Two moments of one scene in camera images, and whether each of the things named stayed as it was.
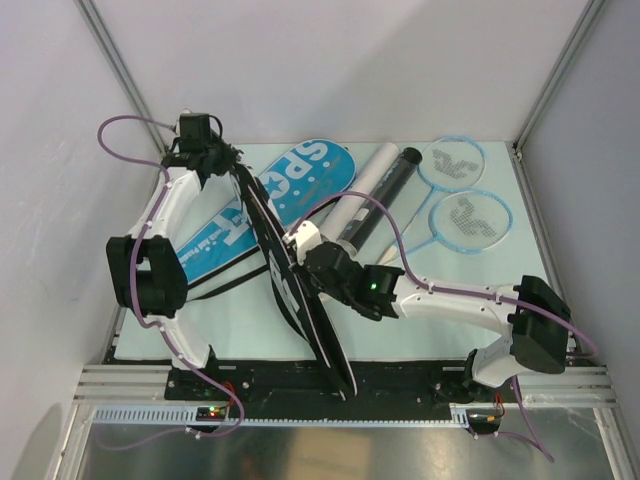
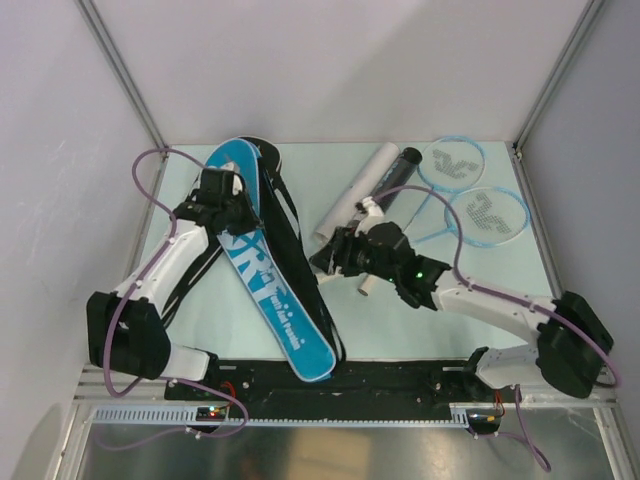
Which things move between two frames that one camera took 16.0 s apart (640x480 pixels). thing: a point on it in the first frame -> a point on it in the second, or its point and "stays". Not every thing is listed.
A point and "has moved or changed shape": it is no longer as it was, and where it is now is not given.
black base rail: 286,390 stays
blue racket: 467,222 has moved or changed shape
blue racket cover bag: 297,182 -> 308,351
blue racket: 445,164 stays
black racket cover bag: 288,275 -> 297,244
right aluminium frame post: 587,18 stays
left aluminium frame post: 100,32 stays
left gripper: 229,157 -> 251,221
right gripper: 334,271 -> 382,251
